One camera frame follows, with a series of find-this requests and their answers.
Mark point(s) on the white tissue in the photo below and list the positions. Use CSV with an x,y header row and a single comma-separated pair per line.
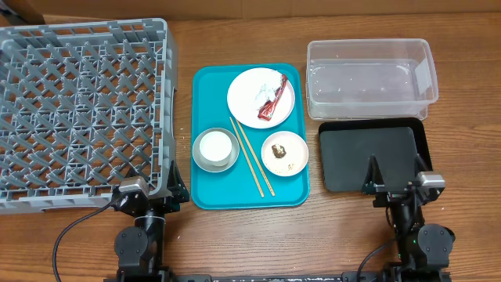
x,y
266,93

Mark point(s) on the white paper cup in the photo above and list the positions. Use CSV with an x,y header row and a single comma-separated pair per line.
x,y
215,148

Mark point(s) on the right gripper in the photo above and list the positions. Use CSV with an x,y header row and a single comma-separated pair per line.
x,y
371,185

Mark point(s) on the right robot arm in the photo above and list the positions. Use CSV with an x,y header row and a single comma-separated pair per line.
x,y
423,249

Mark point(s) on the red snack wrapper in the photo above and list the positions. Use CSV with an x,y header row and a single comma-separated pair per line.
x,y
267,110

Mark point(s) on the teal plastic serving tray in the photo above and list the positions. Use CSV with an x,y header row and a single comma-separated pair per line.
x,y
235,187

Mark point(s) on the clear plastic waste bin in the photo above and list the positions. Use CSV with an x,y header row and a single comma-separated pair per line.
x,y
370,78

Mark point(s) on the grey plastic dish rack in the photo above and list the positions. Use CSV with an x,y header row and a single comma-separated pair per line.
x,y
81,106

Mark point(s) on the grey bowl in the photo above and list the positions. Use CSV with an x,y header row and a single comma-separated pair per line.
x,y
211,168

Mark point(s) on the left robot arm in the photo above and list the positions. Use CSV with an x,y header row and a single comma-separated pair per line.
x,y
140,247

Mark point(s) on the large white round plate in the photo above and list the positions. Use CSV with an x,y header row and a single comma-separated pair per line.
x,y
242,92

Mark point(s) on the brown food scrap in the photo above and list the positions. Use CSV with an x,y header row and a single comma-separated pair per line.
x,y
278,151

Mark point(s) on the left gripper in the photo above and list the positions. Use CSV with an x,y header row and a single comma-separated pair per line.
x,y
155,201

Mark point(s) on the black food waste tray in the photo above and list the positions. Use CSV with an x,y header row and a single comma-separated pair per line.
x,y
346,146

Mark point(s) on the wooden chopstick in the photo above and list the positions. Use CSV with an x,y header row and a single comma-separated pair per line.
x,y
256,160
250,166

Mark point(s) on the pink small bowl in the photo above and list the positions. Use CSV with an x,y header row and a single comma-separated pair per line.
x,y
295,159

